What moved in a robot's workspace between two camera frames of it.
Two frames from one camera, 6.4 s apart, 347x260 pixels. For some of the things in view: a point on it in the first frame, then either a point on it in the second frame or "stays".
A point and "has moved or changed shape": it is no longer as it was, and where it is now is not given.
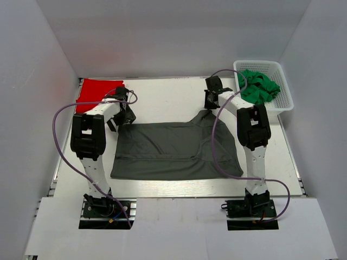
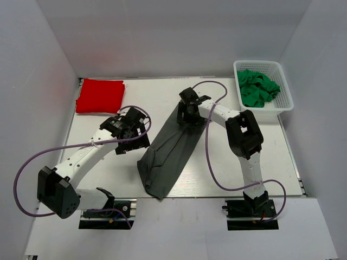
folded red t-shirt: [94, 90] stays
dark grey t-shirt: [198, 149] has moved or changed shape
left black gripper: [126, 116] to [134, 143]
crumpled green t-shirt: [259, 90] stays
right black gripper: [210, 102] to [185, 112]
